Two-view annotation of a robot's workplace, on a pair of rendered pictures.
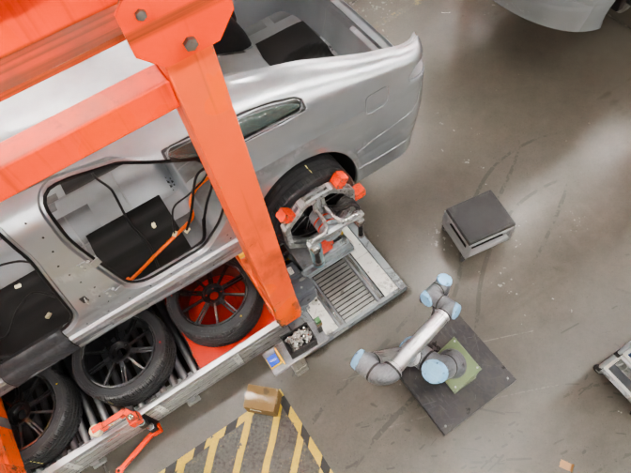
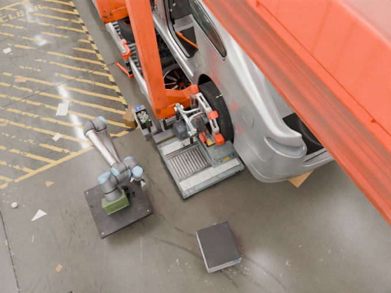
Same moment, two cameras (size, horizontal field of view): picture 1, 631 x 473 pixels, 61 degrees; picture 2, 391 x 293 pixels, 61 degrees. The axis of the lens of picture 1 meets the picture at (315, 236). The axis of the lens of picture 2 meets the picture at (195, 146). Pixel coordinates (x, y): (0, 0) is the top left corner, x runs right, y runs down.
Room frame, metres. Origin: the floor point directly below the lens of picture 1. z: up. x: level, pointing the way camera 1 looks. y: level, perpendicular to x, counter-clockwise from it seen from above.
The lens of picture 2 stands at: (1.75, -2.12, 3.76)
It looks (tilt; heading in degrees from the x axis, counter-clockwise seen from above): 59 degrees down; 90
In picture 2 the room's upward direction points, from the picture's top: 4 degrees counter-clockwise
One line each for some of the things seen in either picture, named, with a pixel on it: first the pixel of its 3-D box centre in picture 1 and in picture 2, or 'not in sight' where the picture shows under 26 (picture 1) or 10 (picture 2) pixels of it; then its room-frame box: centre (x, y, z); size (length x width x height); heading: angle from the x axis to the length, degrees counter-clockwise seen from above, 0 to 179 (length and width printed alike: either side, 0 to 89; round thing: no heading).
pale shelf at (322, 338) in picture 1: (296, 347); (144, 120); (1.14, 0.27, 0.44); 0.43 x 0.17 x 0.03; 113
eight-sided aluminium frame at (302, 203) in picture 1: (318, 216); (203, 117); (1.86, -0.05, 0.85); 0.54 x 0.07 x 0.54; 113
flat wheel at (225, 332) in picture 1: (215, 297); (182, 86); (1.63, 0.79, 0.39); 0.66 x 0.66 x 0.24
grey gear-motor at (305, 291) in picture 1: (294, 282); (191, 128); (1.70, 0.22, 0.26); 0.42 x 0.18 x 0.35; 23
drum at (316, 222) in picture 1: (325, 223); (198, 120); (1.79, -0.08, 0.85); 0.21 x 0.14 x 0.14; 23
